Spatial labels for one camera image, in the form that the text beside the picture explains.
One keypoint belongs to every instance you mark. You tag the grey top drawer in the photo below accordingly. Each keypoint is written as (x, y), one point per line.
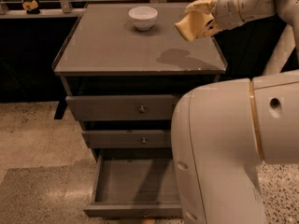
(121, 107)

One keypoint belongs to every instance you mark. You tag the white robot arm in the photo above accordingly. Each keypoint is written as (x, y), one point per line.
(220, 132)

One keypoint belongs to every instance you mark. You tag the white ceramic bowl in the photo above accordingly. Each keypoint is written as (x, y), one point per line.
(143, 17)

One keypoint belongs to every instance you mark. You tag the grey drawer cabinet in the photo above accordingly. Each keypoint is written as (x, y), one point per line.
(107, 55)

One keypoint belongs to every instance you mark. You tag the small yellow black object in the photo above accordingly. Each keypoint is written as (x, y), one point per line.
(31, 7)

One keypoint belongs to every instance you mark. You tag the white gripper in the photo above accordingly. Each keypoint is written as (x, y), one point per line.
(228, 6)

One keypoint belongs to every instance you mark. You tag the grey middle drawer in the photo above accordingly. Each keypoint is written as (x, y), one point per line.
(127, 138)

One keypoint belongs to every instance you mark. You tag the grey open bottom drawer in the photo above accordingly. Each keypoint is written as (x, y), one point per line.
(131, 181)

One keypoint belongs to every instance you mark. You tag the yellow sponge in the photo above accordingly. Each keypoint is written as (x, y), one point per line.
(194, 25)

